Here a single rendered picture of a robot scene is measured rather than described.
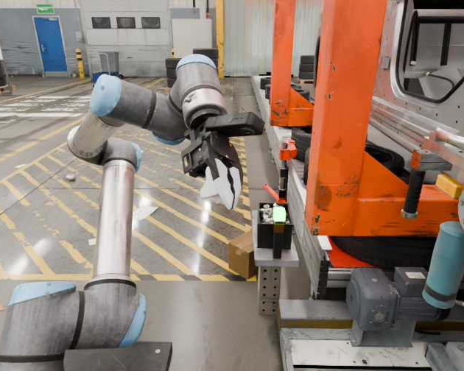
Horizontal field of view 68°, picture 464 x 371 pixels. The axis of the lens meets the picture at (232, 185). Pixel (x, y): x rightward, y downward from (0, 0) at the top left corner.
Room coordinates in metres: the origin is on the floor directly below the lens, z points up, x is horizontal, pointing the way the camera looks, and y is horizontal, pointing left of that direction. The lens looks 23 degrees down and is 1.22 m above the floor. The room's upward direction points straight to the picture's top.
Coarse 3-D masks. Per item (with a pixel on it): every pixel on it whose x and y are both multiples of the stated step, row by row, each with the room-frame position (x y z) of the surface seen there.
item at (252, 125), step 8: (248, 112) 0.59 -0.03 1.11; (208, 120) 0.65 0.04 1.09; (216, 120) 0.64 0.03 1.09; (224, 120) 0.62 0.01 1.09; (232, 120) 0.61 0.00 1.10; (240, 120) 0.59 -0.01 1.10; (248, 120) 0.58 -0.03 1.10; (256, 120) 0.59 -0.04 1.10; (208, 128) 0.64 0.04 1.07; (216, 128) 0.63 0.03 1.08; (224, 128) 0.62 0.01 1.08; (232, 128) 0.61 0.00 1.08; (240, 128) 0.60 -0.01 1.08; (248, 128) 0.59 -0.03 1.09; (256, 128) 0.59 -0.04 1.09; (232, 136) 0.64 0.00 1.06
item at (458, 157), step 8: (424, 144) 0.93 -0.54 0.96; (432, 144) 0.90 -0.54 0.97; (440, 144) 0.86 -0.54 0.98; (448, 144) 0.86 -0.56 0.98; (432, 152) 0.89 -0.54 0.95; (440, 152) 0.85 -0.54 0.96; (448, 152) 0.82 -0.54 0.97; (456, 152) 0.79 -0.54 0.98; (448, 160) 0.81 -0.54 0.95; (456, 160) 0.78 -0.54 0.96
